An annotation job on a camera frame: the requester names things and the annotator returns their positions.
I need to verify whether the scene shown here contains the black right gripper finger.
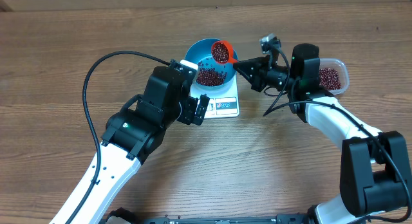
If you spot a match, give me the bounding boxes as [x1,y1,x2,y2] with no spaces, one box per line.
[233,55,270,73]
[238,71,263,91]

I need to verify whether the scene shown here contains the orange plastic measuring scoop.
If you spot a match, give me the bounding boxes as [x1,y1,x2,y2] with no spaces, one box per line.
[211,40,238,64]

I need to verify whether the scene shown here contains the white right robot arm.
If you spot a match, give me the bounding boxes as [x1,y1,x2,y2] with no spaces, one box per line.
[233,43,411,223]

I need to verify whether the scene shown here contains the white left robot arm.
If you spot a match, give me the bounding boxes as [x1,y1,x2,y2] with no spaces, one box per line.
[52,60,209,223]

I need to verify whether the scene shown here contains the white digital kitchen scale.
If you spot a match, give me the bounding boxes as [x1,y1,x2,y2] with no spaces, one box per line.
[191,76,239,119]

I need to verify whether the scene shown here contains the red beans in bowl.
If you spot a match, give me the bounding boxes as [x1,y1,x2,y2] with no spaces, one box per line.
[196,57,228,87]

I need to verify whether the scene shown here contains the blue bowl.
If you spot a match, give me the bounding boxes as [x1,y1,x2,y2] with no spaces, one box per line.
[185,39,236,91]

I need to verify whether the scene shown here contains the red beans in scoop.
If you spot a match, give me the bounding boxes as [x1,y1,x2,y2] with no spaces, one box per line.
[212,42,229,63]

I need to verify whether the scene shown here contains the pile of red beans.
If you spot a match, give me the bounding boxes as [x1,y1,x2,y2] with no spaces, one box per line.
[319,68,342,91]

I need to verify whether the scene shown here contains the clear plastic bean container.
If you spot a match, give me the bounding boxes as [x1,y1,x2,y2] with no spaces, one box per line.
[319,58,350,95]

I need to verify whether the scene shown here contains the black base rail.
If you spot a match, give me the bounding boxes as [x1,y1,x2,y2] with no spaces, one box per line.
[99,207,316,224]

